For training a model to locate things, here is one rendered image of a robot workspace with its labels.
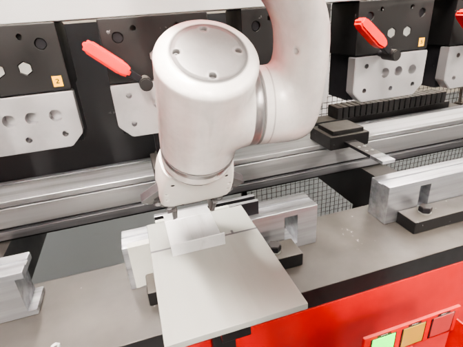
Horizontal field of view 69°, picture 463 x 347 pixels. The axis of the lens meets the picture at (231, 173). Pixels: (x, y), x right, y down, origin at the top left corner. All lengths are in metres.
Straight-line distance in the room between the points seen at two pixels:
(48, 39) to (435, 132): 1.08
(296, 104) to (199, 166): 0.11
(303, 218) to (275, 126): 0.43
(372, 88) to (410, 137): 0.53
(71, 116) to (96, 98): 0.55
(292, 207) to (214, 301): 0.31
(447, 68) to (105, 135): 0.89
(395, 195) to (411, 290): 0.20
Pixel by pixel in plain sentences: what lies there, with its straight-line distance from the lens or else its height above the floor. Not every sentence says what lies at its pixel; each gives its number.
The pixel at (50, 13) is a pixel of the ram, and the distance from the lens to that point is 0.52.
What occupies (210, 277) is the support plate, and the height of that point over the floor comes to 1.00.
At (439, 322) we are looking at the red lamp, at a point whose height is 0.82.
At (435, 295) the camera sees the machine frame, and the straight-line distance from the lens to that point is 0.90.
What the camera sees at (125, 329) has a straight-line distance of 0.64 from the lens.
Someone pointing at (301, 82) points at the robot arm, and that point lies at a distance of 0.31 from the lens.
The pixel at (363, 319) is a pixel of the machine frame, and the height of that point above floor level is 0.75.
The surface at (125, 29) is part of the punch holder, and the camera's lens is 0.52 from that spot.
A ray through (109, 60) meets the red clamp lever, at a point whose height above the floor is 1.29.
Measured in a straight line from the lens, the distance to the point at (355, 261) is 0.74.
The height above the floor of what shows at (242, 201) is 0.99.
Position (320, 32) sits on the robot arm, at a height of 1.32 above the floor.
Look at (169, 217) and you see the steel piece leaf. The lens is 0.64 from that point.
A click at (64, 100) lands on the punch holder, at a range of 0.53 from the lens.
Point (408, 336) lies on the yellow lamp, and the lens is 0.72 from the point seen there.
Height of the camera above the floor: 1.33
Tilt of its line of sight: 25 degrees down
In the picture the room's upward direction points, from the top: 4 degrees counter-clockwise
